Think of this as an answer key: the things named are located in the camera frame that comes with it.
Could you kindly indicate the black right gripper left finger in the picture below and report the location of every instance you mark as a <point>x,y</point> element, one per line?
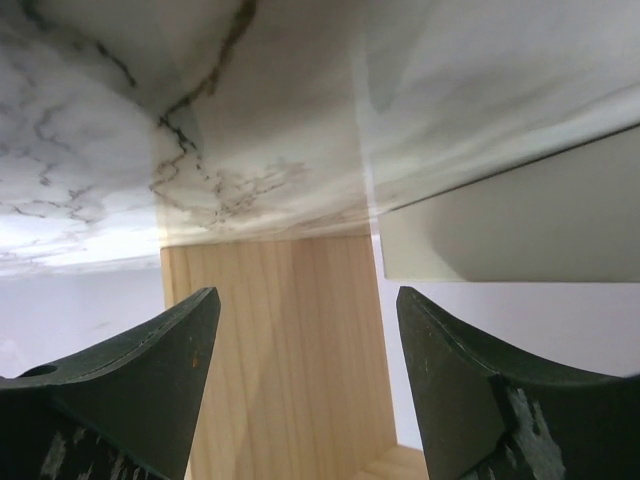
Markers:
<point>125,408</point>

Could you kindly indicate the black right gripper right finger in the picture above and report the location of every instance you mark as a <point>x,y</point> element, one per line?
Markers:
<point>489,410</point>

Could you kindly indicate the small white H box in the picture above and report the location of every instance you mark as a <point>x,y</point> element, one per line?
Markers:
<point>571,217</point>

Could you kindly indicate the light wooden shelf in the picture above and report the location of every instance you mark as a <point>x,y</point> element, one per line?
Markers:
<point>298,386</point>

